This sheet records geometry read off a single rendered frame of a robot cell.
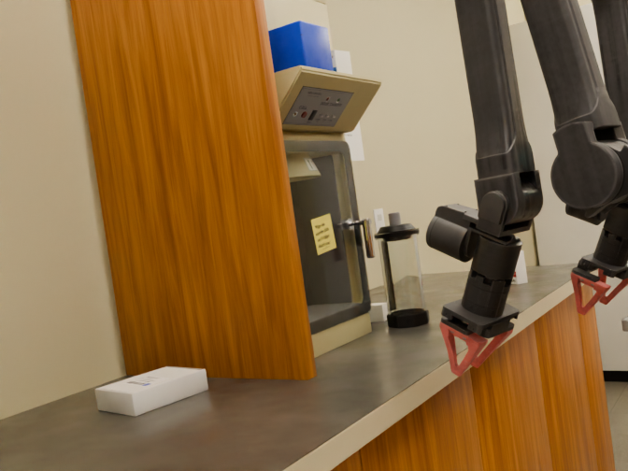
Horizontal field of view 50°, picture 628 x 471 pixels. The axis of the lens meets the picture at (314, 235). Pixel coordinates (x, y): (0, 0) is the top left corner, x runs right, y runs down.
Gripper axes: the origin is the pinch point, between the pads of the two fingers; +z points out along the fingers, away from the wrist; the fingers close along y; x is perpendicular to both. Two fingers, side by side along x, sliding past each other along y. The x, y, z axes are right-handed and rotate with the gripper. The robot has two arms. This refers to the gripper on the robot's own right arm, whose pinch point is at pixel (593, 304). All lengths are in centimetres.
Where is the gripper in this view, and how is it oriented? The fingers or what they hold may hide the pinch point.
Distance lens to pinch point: 137.5
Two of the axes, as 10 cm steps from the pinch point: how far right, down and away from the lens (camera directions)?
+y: -7.1, 1.3, -6.9
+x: 6.8, 3.6, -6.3
